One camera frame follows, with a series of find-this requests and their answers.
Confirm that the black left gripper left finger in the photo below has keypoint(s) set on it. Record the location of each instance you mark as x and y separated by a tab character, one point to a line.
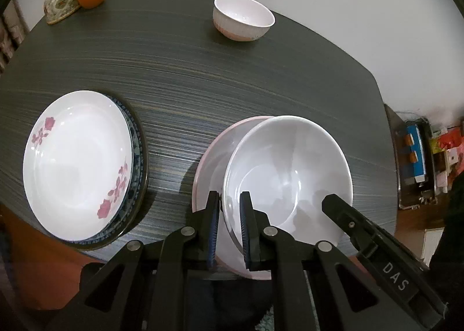
205	223

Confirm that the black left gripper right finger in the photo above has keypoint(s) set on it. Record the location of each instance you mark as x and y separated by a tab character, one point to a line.
252	223

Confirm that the large white bowl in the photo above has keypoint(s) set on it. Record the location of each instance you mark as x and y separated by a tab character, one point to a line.
288	165

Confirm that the pink bowl white inside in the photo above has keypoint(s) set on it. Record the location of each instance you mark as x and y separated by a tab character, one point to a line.
209	176

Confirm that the blue floral porcelain plate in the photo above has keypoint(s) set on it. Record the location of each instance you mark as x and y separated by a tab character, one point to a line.
133	198

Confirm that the small white ribbed bowl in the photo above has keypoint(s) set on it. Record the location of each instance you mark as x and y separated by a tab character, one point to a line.
242	20

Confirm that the white plate pink flowers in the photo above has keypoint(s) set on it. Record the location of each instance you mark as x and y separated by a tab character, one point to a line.
77	165

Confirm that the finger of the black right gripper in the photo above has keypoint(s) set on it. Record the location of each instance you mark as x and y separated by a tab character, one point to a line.
348	222

